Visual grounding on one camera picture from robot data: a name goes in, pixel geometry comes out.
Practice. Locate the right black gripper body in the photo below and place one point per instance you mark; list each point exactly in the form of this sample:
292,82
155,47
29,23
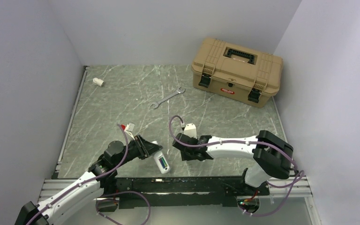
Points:
186,155

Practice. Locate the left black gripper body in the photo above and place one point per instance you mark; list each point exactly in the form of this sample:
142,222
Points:
136,149

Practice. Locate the white remote control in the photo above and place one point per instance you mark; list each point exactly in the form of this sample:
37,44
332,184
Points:
156,156

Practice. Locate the blue AAA battery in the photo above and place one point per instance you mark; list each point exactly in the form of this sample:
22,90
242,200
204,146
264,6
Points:
163,162

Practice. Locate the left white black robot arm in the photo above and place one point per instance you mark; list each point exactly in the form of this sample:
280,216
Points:
99,180

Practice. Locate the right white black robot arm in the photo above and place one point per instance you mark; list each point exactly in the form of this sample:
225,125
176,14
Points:
273,157

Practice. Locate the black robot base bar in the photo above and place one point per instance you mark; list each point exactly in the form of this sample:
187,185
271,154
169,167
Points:
186,191

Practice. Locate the white remote battery cover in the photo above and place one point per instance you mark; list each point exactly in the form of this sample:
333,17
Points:
98,82

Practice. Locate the silver open-end wrench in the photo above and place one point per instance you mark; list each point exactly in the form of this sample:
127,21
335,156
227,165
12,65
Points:
178,91

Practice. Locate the tan plastic toolbox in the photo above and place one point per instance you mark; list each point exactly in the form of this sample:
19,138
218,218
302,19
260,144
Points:
237,72

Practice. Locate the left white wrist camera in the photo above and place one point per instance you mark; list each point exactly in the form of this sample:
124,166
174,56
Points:
128,128

